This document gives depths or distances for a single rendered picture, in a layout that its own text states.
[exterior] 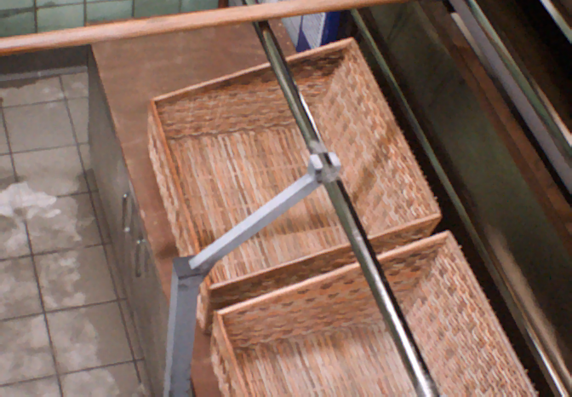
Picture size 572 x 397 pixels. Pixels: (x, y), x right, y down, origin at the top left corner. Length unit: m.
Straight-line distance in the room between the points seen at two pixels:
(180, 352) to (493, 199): 0.64
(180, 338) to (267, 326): 0.24
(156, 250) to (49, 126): 1.16
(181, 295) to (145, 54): 1.05
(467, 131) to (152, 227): 0.74
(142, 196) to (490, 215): 0.84
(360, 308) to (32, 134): 1.51
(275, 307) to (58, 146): 1.42
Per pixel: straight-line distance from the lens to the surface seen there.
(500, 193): 2.10
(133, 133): 2.70
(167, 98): 2.56
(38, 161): 3.44
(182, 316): 2.04
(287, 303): 2.22
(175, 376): 2.20
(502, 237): 2.09
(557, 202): 1.92
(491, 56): 1.75
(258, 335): 2.28
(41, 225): 3.27
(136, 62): 2.88
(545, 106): 1.64
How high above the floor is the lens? 2.48
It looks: 46 degrees down
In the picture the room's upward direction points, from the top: 10 degrees clockwise
